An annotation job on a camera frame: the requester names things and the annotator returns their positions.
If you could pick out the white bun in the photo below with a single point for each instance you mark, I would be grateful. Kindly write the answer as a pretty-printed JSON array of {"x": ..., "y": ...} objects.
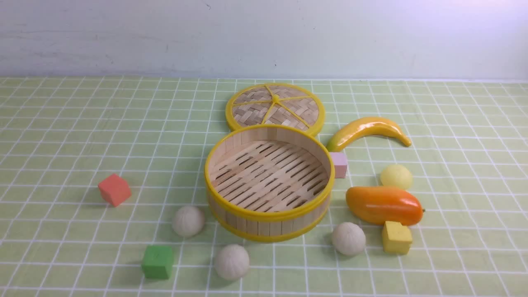
[
  {"x": 348, "y": 239},
  {"x": 232, "y": 262},
  {"x": 188, "y": 221}
]

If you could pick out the yellow toy bun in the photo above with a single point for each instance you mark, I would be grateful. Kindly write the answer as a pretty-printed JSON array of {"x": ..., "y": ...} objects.
[{"x": 396, "y": 175}]

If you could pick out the bamboo steamer tray yellow rim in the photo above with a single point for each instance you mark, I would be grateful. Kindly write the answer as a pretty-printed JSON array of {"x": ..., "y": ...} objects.
[{"x": 269, "y": 183}]

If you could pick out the woven bamboo steamer lid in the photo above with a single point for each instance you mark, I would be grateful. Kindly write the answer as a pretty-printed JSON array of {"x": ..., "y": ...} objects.
[{"x": 276, "y": 104}]

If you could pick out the pink wooden cube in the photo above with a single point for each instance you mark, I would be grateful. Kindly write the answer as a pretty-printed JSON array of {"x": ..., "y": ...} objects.
[{"x": 340, "y": 162}]

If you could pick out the yellow toy banana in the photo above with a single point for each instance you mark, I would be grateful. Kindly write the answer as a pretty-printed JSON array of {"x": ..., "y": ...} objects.
[{"x": 365, "y": 127}]

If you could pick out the orange toy mango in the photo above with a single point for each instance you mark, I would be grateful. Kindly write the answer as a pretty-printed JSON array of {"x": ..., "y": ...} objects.
[{"x": 378, "y": 204}]

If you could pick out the red wooden cube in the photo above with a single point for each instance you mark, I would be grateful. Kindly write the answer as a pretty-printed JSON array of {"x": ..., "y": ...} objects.
[{"x": 114, "y": 189}]

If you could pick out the green wooden cube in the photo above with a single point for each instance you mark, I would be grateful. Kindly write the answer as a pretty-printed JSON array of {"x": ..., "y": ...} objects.
[{"x": 157, "y": 262}]

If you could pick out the yellow wooden cube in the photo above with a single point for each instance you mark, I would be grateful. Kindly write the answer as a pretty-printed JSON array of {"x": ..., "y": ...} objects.
[{"x": 396, "y": 238}]

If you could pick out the green checkered tablecloth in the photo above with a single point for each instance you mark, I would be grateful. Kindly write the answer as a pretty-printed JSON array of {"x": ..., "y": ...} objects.
[{"x": 61, "y": 136}]

